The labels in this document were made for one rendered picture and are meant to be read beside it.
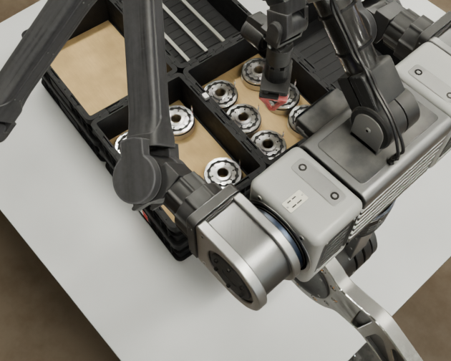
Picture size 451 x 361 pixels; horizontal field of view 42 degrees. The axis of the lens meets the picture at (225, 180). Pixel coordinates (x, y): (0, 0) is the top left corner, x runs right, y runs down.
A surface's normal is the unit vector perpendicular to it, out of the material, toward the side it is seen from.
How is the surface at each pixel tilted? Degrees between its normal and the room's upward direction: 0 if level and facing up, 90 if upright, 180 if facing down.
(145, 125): 28
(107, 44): 0
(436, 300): 0
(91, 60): 0
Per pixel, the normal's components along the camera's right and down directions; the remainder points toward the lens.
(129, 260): 0.00, -0.50
